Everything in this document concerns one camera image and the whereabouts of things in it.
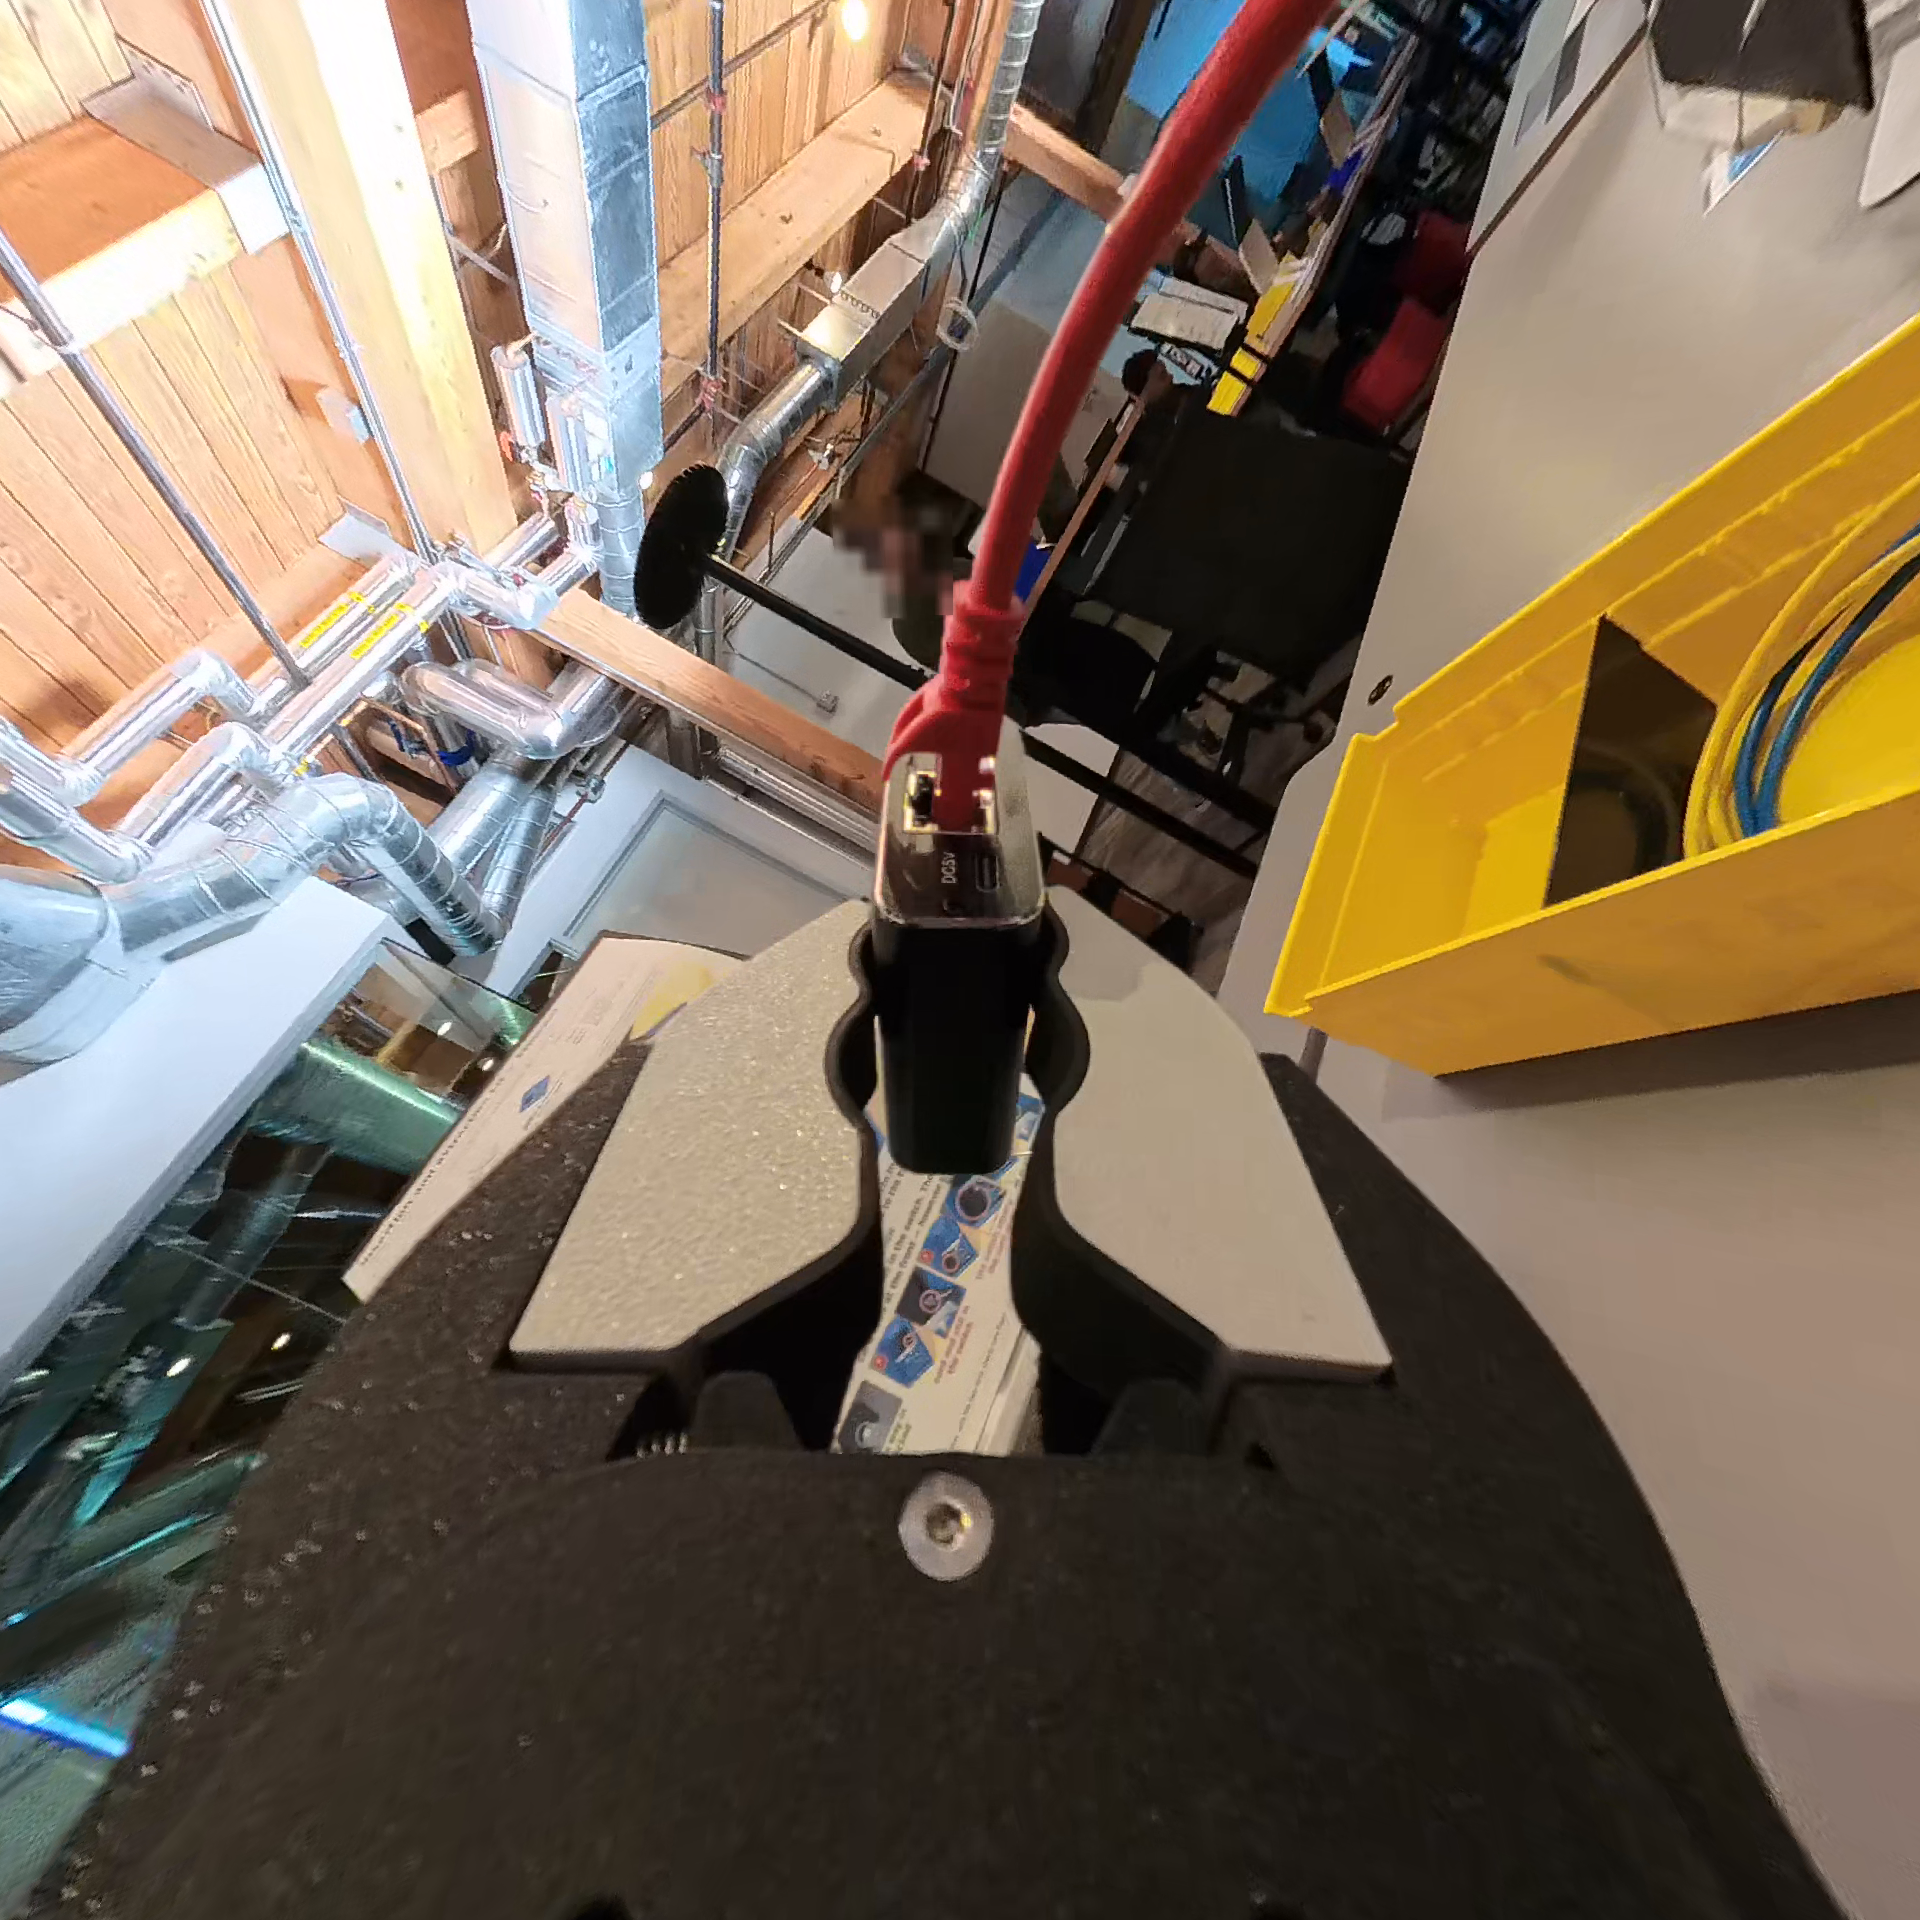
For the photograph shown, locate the yellow ethernet cable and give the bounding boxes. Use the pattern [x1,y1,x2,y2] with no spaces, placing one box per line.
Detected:
[1682,518,1920,857]

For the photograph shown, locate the wooden support beam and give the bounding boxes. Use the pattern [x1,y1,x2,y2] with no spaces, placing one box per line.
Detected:
[529,585,903,811]

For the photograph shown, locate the printed instruction poster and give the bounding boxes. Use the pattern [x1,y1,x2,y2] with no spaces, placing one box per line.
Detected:
[345,938,1044,1457]

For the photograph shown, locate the silver ventilation duct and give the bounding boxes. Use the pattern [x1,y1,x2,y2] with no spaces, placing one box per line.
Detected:
[0,518,625,1069]
[468,0,671,621]

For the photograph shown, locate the silver flexible duct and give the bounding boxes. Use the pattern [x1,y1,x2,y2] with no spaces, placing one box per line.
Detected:
[719,0,1051,528]

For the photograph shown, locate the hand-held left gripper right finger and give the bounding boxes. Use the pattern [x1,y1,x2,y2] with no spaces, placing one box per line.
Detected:
[1012,885,1396,1378]

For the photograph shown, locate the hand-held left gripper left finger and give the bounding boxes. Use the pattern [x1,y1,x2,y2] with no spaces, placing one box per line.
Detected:
[507,901,881,1375]

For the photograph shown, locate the yellow plastic bin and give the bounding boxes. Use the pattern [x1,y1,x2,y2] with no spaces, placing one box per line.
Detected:
[1265,317,1920,1080]

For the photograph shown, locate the red storage bin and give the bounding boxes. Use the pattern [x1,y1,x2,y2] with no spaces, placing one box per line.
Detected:
[1340,211,1479,442]

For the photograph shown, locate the red ethernet cable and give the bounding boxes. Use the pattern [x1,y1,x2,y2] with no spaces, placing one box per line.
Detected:
[882,0,1344,835]

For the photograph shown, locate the black ethernet port box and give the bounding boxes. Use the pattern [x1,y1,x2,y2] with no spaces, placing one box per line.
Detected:
[873,751,1051,1176]

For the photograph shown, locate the blue ethernet cable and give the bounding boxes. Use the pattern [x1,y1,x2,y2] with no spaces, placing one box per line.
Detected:
[1739,570,1920,835]

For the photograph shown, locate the black office chair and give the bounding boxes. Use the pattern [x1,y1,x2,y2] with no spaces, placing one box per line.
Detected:
[1118,398,1412,722]

